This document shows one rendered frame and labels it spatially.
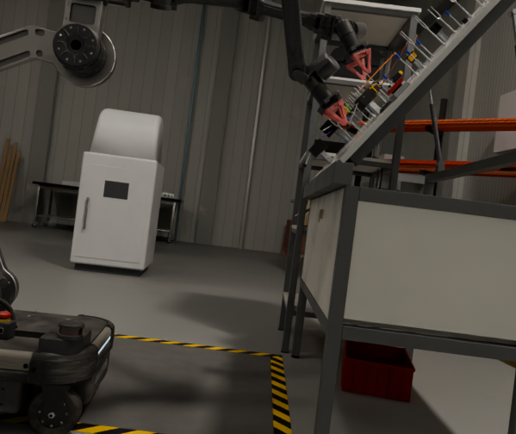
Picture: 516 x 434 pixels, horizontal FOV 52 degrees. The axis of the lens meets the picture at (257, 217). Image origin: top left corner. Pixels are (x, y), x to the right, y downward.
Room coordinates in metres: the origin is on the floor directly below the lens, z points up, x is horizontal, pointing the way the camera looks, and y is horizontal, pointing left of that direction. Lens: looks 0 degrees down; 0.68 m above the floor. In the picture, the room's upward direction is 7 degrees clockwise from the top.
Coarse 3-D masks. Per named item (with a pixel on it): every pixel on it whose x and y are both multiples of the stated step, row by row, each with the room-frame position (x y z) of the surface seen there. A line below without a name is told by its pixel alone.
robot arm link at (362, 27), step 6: (336, 18) 1.82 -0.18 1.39; (336, 24) 1.83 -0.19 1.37; (354, 24) 1.84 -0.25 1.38; (360, 24) 1.85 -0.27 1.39; (360, 30) 1.84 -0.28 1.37; (366, 30) 1.87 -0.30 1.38; (324, 36) 1.86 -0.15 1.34; (330, 36) 1.85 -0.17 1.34; (336, 36) 1.86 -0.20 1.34; (360, 36) 1.87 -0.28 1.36
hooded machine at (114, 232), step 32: (96, 128) 4.92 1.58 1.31; (128, 128) 4.95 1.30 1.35; (160, 128) 5.11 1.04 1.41; (96, 160) 4.77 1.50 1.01; (128, 160) 4.80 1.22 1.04; (160, 160) 5.47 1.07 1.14; (96, 192) 4.77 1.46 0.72; (128, 192) 4.80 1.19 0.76; (160, 192) 5.45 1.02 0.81; (96, 224) 4.77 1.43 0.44; (128, 224) 4.80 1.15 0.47; (96, 256) 4.78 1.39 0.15; (128, 256) 4.80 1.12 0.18
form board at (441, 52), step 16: (496, 0) 1.51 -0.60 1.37; (480, 16) 1.51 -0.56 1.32; (464, 32) 1.51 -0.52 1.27; (448, 48) 1.51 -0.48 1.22; (432, 64) 1.51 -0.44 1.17; (416, 80) 1.51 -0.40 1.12; (400, 96) 1.51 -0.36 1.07; (384, 112) 1.51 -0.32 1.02; (368, 128) 1.51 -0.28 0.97; (352, 144) 1.57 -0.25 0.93; (336, 160) 1.64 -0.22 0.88
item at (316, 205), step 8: (312, 200) 2.59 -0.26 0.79; (320, 200) 2.18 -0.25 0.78; (312, 208) 2.53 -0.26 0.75; (320, 208) 2.14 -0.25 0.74; (312, 216) 2.48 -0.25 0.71; (312, 224) 2.43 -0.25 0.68; (312, 232) 2.38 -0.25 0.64; (312, 240) 2.33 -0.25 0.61; (312, 248) 2.29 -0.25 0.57; (304, 256) 2.64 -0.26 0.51; (312, 256) 2.25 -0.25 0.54; (304, 264) 2.58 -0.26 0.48; (312, 264) 2.20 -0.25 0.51; (304, 272) 2.52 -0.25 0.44; (312, 272) 2.16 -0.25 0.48; (304, 280) 2.47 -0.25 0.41; (312, 280) 2.12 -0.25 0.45
